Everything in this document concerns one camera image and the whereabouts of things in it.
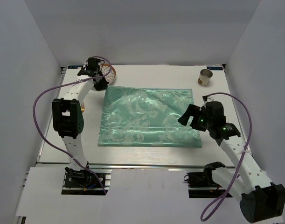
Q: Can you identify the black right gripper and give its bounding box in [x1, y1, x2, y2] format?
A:
[178, 104, 212, 132]

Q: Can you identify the patterned orange rim plate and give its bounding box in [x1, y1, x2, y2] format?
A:
[101, 63, 116, 84]

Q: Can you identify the gold fork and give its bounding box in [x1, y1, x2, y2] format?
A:
[81, 102, 85, 112]

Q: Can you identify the green satin cloth napkin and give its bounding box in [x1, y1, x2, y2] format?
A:
[98, 86, 202, 148]

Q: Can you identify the metal cup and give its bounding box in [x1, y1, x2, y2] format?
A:
[197, 69, 213, 86]

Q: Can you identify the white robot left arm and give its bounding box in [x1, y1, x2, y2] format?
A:
[52, 56, 108, 186]

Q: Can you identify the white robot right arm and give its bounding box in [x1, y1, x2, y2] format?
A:
[178, 101, 285, 223]

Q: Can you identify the blue label sticker left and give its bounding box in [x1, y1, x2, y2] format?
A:
[67, 65, 83, 70]

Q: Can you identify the blue label sticker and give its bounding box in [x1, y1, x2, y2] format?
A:
[67, 65, 83, 70]
[207, 66, 223, 70]

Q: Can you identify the blue label sticker right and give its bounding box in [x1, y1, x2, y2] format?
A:
[207, 66, 223, 70]

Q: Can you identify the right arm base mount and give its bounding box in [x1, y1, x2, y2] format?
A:
[183, 161, 226, 198]

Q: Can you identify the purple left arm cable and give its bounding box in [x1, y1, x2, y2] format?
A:
[33, 56, 114, 196]

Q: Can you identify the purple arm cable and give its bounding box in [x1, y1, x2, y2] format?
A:
[33, 56, 114, 196]
[200, 92, 252, 222]

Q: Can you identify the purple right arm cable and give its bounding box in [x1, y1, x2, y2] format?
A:
[200, 92, 252, 222]

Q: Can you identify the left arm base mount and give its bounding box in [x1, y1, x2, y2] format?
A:
[61, 167, 109, 196]

